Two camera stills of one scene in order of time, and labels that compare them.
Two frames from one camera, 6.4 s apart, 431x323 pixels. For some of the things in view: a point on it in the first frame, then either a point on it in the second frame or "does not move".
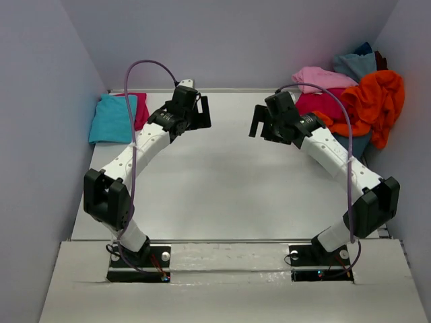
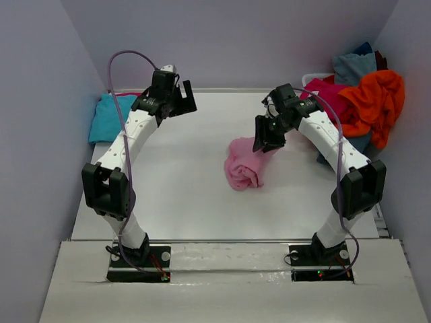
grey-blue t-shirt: [355, 66] does not move
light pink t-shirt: [320, 77] to [244, 167]
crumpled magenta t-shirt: [322, 102] does not move
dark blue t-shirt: [364, 49] does not move
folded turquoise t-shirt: [110, 121] does not move
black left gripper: [202, 120] to [187, 105]
